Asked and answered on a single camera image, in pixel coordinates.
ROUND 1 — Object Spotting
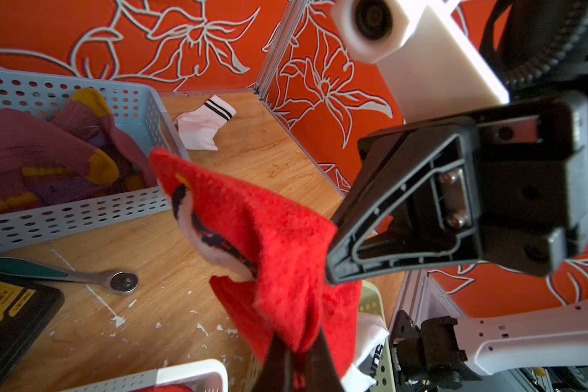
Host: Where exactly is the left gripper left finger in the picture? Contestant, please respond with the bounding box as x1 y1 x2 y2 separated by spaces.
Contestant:
252 334 294 392

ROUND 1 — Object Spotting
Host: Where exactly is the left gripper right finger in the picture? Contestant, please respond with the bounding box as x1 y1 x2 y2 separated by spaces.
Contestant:
305 329 344 392

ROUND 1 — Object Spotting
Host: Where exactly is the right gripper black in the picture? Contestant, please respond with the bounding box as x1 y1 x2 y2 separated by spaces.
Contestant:
326 91 588 284

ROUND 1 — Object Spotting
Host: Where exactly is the white striped sock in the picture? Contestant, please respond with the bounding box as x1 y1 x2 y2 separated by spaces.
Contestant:
173 95 237 151
341 312 390 392

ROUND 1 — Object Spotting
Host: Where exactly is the red cat face sock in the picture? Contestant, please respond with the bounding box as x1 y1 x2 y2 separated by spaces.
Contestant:
150 148 362 378

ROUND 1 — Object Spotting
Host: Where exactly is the blue perforated plastic basket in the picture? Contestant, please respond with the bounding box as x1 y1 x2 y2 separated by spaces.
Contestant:
0 70 186 253

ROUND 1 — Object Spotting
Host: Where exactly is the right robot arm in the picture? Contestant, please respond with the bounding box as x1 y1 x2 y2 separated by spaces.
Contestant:
327 91 588 389

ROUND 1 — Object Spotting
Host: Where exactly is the white perforated plastic basket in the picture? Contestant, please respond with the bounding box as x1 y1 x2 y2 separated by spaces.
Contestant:
67 359 229 392

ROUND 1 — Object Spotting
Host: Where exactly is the green perforated plastic basket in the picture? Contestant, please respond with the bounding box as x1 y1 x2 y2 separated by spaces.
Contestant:
242 280 398 392

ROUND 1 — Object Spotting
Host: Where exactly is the black case yellow label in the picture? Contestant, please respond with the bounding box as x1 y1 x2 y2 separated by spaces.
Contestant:
0 277 65 387

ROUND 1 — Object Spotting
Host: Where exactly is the ratchet wrench green handle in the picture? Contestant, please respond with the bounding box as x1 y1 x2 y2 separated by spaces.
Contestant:
0 256 140 295

